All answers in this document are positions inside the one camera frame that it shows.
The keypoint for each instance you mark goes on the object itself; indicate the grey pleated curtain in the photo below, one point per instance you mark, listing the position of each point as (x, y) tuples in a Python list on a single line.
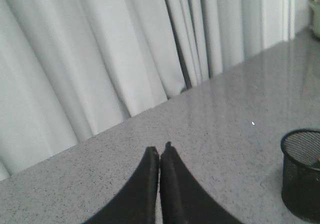
[(71, 69)]

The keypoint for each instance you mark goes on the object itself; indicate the black mesh metal bucket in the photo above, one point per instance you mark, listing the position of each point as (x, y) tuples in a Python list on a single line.
[(300, 190)]

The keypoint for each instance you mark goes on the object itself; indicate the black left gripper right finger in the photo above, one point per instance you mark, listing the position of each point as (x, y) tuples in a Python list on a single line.
[(183, 200)]

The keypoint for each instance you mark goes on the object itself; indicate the pale green object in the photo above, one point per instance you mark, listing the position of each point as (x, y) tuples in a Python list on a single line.
[(315, 6)]

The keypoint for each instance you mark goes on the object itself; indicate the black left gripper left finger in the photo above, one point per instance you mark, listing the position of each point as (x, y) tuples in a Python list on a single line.
[(135, 203)]

